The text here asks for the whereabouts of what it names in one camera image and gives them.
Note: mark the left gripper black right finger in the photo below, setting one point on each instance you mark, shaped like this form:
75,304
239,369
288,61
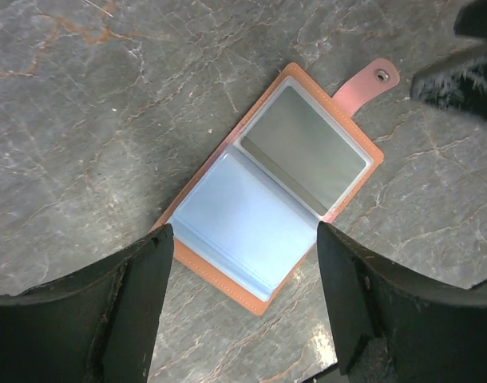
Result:
391,324

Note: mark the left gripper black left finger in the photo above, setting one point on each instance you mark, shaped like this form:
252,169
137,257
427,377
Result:
97,324

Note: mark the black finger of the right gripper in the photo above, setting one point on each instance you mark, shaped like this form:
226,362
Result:
471,20
457,83

